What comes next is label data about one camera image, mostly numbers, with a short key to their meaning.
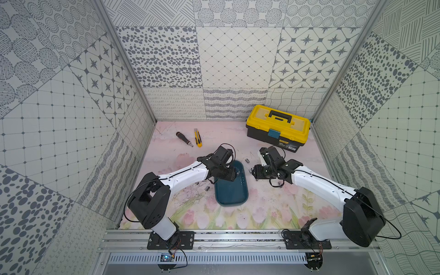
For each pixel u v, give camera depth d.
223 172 0.74
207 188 0.89
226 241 0.76
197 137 1.10
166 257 0.72
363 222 0.42
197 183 0.90
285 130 0.95
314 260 0.73
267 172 0.73
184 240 0.73
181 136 1.11
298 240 0.73
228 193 0.83
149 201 0.44
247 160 1.01
